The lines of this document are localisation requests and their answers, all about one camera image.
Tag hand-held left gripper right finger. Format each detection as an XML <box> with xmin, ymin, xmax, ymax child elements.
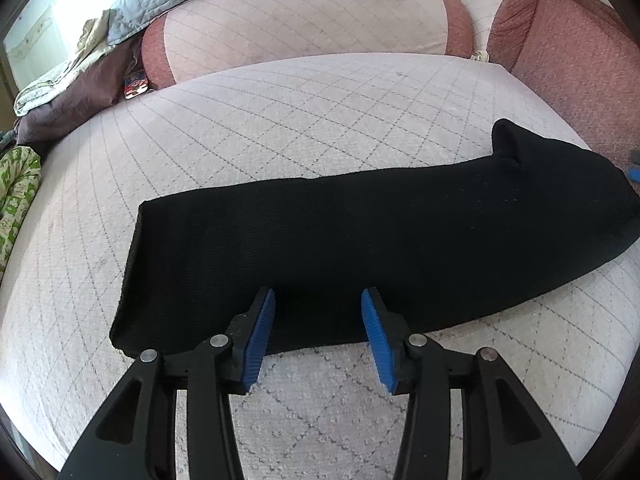
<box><xmin>361</xmin><ymin>287</ymin><xmax>584</xmax><ymax>480</ymax></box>

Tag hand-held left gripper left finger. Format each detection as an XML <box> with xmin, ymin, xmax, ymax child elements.
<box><xmin>58</xmin><ymin>287</ymin><xmax>277</xmax><ymax>480</ymax></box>

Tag black pants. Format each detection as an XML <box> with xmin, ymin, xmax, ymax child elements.
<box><xmin>109</xmin><ymin>119</ymin><xmax>640</xmax><ymax>359</ymax></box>

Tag maroon patterned pillow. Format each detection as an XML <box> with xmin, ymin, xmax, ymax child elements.
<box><xmin>487</xmin><ymin>0</ymin><xmax>640</xmax><ymax>161</ymax></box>

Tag pink quilted bed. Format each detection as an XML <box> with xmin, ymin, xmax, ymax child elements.
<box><xmin>0</xmin><ymin>53</ymin><xmax>640</xmax><ymax>480</ymax></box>

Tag green printed cloth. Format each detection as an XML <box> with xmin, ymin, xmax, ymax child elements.
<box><xmin>0</xmin><ymin>146</ymin><xmax>42</xmax><ymax>274</ymax></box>

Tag small red packet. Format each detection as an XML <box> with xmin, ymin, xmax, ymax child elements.
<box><xmin>123</xmin><ymin>71</ymin><xmax>151</xmax><ymax>99</ymax></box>

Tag purple cloth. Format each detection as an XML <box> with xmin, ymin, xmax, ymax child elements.
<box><xmin>13</xmin><ymin>40</ymin><xmax>146</xmax><ymax>147</ymax></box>

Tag pink and maroon pillow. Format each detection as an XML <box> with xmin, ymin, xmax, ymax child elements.
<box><xmin>141</xmin><ymin>0</ymin><xmax>474</xmax><ymax>90</ymax></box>

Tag cream floral cloth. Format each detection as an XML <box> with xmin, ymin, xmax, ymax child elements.
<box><xmin>14</xmin><ymin>10</ymin><xmax>117</xmax><ymax>117</ymax></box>

